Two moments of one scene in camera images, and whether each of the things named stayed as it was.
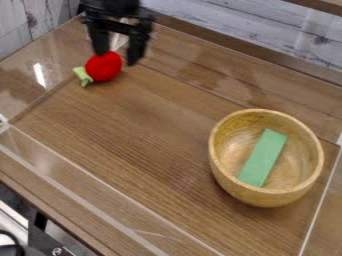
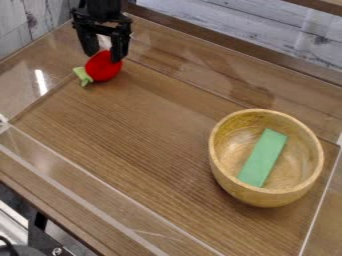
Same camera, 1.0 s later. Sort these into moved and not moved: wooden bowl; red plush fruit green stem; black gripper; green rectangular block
Moved: black gripper
Not moved: red plush fruit green stem; wooden bowl; green rectangular block
